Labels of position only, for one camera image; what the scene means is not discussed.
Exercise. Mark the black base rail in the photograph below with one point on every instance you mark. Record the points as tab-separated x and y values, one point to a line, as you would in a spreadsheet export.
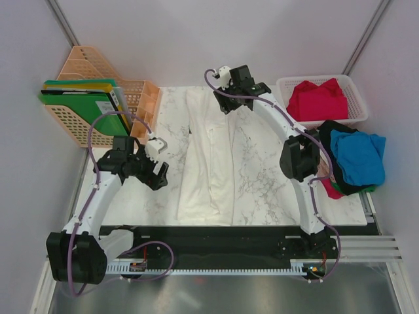
229	247

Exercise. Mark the beige pink t shirt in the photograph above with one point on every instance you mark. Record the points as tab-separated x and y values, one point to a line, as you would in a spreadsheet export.
324	170

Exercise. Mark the red t shirt in basket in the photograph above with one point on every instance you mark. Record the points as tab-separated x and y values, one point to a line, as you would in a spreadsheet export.
310	102

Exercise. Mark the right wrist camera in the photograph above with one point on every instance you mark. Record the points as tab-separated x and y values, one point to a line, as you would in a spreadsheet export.
223	77

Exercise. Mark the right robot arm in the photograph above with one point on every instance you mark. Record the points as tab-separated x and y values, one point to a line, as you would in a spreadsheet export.
300	155

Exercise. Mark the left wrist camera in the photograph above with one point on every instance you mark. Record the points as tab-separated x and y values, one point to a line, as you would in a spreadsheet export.
154	147

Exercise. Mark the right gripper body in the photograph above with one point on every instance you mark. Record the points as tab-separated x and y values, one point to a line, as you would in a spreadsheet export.
233	103

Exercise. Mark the black t shirt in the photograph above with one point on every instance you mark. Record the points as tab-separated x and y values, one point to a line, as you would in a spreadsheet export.
325	136

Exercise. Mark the white slotted cable duct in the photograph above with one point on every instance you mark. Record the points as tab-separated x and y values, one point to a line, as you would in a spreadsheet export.
133	267

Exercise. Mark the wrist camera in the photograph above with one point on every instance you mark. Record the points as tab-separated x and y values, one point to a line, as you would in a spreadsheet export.
154	147
223	77

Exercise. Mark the green file folder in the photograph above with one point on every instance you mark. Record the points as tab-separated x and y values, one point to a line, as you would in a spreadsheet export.
88	111

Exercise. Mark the white t shirt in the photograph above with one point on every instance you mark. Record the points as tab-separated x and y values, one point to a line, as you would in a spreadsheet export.
208	186

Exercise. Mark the blue t shirt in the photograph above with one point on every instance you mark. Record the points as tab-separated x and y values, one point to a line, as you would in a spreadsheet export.
360	157

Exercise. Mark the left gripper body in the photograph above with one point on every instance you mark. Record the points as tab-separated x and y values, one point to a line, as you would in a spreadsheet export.
146	174

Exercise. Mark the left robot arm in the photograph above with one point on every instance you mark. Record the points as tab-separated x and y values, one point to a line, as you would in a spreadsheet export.
78	254

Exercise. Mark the red t shirt on table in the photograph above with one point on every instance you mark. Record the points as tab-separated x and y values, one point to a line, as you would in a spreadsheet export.
331	191

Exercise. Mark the peach plastic file organizer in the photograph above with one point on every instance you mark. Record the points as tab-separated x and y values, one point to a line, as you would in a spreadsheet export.
93	103

